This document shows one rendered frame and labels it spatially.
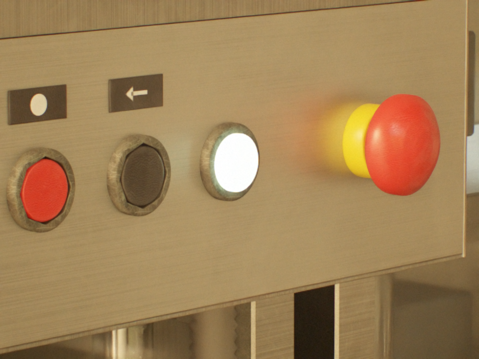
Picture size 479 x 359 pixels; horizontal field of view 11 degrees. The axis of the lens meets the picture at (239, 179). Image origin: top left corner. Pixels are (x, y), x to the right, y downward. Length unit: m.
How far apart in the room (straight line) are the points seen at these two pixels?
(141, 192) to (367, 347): 0.37
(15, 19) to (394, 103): 0.18
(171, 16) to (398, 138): 0.11
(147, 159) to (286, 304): 0.31
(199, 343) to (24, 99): 0.24
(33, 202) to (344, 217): 0.17
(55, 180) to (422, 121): 0.17
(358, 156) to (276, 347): 0.23
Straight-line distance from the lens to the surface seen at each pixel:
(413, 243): 1.06
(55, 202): 0.91
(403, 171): 1.01
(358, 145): 1.02
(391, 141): 1.01
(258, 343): 1.23
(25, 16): 0.90
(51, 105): 0.91
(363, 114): 1.02
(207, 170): 0.96
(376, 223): 1.05
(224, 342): 1.11
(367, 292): 1.28
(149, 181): 0.94
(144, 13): 0.94
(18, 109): 0.90
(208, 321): 1.10
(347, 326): 1.27
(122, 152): 0.93
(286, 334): 1.24
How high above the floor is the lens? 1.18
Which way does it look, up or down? 9 degrees down
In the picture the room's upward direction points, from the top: straight up
